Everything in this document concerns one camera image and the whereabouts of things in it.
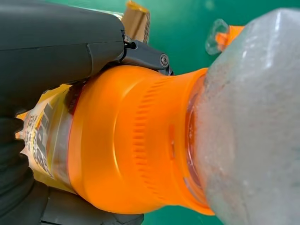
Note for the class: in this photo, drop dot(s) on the orange bottle with clear cap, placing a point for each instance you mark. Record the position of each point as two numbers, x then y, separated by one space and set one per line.
226 35
117 139

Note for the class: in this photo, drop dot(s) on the yellow plastic-wrapped cardboard sheet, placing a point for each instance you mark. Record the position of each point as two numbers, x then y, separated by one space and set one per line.
136 21

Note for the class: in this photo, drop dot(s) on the green table mat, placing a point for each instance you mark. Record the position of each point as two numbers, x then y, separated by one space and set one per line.
182 37

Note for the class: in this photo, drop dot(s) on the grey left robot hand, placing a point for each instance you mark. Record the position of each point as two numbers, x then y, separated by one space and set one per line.
58 46

